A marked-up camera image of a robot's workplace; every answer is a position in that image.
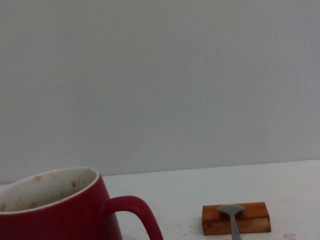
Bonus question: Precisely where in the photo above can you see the metal spoon light blue handle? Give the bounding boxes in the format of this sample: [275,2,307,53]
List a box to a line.
[216,204,246,240]

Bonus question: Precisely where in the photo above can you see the red ceramic mug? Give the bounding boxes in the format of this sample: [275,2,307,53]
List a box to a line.
[0,166,165,240]

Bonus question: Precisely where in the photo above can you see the dark orange wooden block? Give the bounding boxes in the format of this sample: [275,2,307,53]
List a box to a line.
[201,201,272,236]

